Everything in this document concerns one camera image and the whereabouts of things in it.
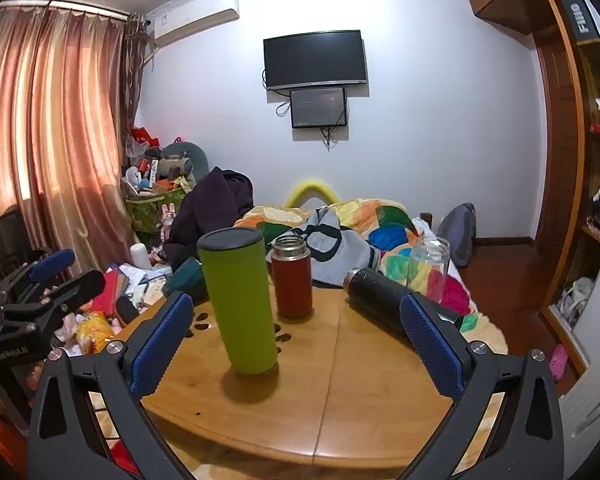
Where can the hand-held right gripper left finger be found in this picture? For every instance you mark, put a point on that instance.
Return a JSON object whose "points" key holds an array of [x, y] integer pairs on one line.
{"points": [[160, 345]]}

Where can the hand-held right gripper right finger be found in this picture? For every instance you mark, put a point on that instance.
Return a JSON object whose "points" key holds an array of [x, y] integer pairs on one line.
{"points": [[432, 347]]}

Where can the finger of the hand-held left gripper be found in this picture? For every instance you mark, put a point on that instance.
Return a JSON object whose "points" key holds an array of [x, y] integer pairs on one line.
{"points": [[75, 290], [52, 264]]}

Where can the green cup with black lid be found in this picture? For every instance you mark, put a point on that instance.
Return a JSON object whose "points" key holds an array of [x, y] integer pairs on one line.
{"points": [[240, 310]]}

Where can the black thermos cup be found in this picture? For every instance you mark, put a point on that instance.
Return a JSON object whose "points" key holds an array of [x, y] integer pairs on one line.
{"points": [[380, 295]]}

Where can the clear glass cup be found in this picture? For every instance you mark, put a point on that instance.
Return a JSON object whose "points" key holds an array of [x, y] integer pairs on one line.
{"points": [[430, 270]]}

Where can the red thermos cup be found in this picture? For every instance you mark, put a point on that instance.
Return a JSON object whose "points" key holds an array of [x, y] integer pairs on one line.
{"points": [[292, 285]]}

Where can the red box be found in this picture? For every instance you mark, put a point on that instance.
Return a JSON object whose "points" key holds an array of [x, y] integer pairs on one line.
{"points": [[107, 292]]}

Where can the yellow snack packet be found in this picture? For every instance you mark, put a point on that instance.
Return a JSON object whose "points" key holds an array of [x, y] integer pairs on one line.
{"points": [[95, 332]]}

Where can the black chair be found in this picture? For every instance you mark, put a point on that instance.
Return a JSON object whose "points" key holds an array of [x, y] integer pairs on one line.
{"points": [[2, 240]]}

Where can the teal pouch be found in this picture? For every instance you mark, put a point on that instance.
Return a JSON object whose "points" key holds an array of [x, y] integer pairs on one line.
{"points": [[185, 277]]}

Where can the white bottle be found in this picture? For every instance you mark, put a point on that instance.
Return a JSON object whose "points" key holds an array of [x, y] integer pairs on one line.
{"points": [[140, 256]]}

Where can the round wooden table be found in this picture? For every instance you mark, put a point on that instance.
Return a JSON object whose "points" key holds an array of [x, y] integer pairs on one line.
{"points": [[355, 390]]}

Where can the green basket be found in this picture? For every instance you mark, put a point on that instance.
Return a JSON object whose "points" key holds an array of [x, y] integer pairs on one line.
{"points": [[147, 212]]}

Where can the pink bunny toy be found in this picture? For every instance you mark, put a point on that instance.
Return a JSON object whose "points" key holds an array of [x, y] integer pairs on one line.
{"points": [[168, 220]]}

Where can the grey backpack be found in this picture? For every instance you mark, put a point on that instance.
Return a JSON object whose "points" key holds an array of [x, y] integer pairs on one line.
{"points": [[457, 232]]}

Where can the pink slipper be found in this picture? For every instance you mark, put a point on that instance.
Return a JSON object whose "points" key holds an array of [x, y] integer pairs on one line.
{"points": [[559, 362]]}

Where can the pink curtain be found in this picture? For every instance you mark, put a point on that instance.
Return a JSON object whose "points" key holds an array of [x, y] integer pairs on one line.
{"points": [[55, 135]]}

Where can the colourful patchwork blanket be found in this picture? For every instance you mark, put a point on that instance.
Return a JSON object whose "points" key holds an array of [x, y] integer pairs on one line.
{"points": [[380, 225]]}

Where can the grey striped cloth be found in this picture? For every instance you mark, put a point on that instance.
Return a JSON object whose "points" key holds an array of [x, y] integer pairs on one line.
{"points": [[340, 245]]}

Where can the dark purple jacket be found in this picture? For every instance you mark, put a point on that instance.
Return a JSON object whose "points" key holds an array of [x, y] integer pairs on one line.
{"points": [[210, 210]]}

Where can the red plastic bag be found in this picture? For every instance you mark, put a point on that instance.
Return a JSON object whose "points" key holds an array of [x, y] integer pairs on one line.
{"points": [[142, 137]]}

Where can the grey plush toy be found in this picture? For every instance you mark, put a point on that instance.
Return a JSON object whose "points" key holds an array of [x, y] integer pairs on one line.
{"points": [[180, 160]]}

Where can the yellow foam tube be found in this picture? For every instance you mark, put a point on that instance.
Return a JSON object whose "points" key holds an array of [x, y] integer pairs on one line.
{"points": [[312, 189]]}

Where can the brown wooden wardrobe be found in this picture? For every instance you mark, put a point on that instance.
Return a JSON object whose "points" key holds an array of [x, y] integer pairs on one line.
{"points": [[565, 135]]}

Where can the small black monitor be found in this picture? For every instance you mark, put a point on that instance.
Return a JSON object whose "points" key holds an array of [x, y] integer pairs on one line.
{"points": [[318, 107]]}

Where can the white air conditioner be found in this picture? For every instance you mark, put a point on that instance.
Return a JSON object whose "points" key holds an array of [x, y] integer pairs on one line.
{"points": [[200, 12]]}

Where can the black printed box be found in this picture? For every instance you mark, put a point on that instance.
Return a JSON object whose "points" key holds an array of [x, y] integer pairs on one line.
{"points": [[580, 17]]}

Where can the black wall television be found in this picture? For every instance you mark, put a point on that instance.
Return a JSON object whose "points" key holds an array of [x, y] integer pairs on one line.
{"points": [[315, 57]]}

